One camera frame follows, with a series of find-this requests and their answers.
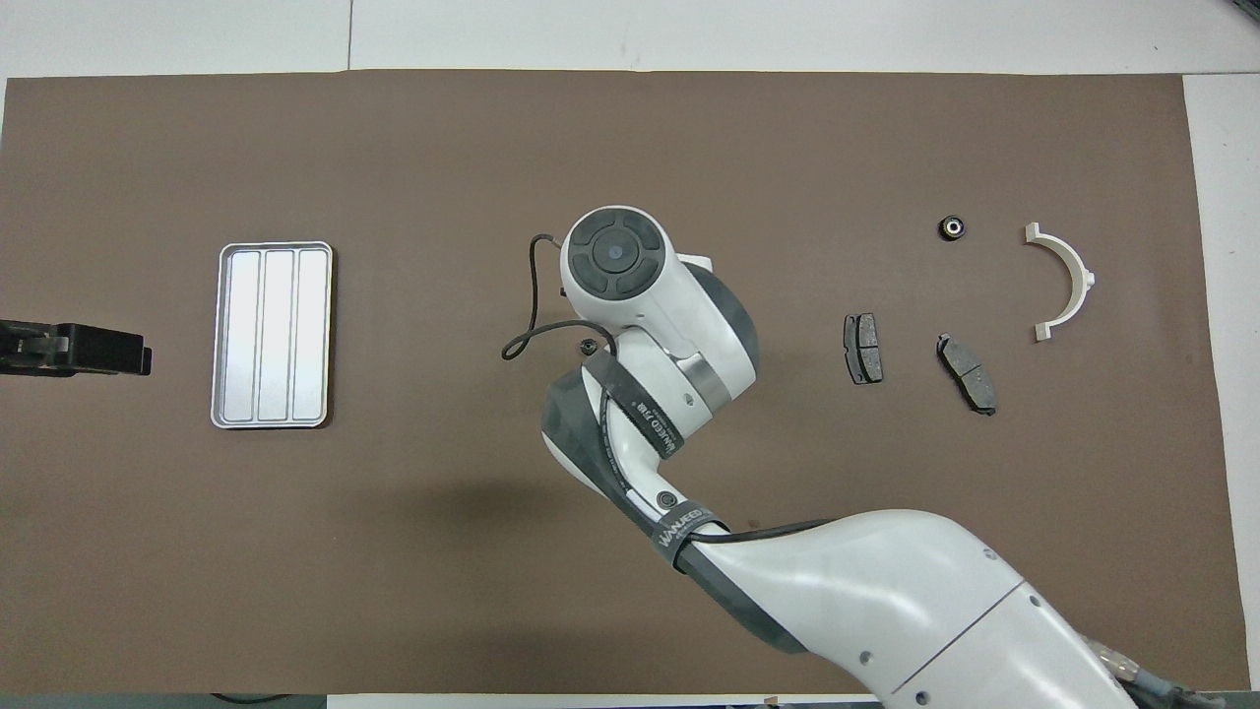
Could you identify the brown table mat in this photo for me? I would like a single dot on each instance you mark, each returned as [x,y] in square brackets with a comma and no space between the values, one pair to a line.
[394,591]

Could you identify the elongated dark brake pad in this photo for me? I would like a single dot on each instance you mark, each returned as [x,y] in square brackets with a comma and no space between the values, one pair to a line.
[967,374]

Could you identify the silver metal tray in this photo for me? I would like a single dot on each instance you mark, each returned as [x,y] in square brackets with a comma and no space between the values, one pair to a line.
[274,335]

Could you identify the rectangular dark brake pad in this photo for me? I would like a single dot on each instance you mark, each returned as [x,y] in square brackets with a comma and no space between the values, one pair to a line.
[863,347]

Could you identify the white curved plastic bracket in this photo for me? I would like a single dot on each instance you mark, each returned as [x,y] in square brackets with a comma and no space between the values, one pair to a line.
[1073,261]

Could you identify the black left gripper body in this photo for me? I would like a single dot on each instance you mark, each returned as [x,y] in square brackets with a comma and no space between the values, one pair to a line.
[30,359]

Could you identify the large black bearing gear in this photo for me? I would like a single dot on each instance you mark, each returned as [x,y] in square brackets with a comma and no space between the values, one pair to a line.
[951,227]

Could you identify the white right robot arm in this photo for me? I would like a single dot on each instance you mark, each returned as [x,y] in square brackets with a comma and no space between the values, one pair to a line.
[886,581]

